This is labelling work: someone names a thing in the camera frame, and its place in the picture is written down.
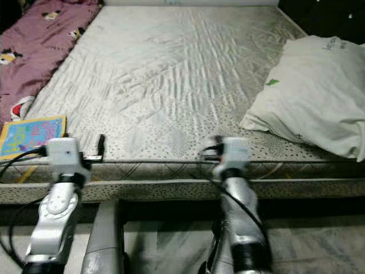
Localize blue yellow children's book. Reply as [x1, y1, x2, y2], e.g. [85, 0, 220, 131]
[0, 115, 67, 160]

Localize white pillow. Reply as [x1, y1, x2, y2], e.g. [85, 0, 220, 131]
[238, 35, 365, 162]

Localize grey quilted mattress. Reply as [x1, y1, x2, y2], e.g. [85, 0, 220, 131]
[0, 5, 365, 205]

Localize silver left robot leg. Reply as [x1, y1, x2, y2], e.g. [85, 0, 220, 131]
[80, 200, 129, 274]

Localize pink cartoon print quilt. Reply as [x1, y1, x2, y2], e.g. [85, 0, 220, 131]
[0, 0, 103, 123]

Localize black tufted headboard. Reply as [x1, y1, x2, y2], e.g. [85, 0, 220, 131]
[278, 0, 365, 43]

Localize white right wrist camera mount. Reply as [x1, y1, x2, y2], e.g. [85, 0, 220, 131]
[214, 137, 252, 172]

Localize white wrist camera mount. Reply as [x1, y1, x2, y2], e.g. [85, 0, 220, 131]
[214, 137, 252, 172]
[46, 137, 92, 183]

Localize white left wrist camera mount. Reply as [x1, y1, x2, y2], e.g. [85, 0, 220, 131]
[46, 137, 92, 183]

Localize dark bed frame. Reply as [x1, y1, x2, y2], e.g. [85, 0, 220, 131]
[0, 200, 365, 226]

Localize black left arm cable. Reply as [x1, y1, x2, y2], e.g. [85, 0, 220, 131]
[0, 147, 47, 269]

